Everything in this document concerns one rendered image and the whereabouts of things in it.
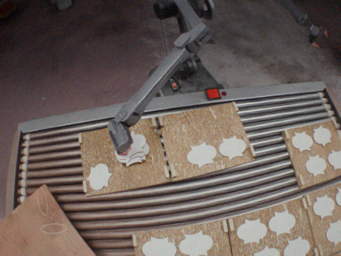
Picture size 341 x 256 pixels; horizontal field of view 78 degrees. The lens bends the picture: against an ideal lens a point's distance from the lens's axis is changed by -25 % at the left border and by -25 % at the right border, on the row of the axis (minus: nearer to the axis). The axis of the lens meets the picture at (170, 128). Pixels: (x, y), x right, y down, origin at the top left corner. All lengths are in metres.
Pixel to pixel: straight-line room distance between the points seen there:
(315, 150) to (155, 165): 0.87
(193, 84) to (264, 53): 1.26
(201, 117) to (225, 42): 2.02
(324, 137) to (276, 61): 1.89
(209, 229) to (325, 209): 0.61
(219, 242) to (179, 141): 0.54
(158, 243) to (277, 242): 0.55
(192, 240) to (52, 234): 0.61
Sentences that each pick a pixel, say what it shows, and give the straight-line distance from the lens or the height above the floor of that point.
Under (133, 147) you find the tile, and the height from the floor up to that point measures 0.99.
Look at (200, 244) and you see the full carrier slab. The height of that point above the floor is 0.95.
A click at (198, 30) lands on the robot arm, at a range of 1.06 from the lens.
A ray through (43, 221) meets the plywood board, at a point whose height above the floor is 1.04.
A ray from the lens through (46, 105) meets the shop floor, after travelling 2.99.
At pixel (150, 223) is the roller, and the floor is 0.92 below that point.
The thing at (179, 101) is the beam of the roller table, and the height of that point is 0.91.
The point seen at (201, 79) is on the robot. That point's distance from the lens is 2.47.
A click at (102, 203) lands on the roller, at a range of 1.25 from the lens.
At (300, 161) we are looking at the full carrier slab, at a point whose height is 0.94.
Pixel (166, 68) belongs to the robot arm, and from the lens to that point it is 1.04.
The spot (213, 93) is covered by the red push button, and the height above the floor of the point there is 0.93.
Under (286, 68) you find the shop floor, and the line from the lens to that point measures 3.24.
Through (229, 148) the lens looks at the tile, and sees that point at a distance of 1.29.
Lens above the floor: 2.08
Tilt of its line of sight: 58 degrees down
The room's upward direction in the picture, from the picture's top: 3 degrees counter-clockwise
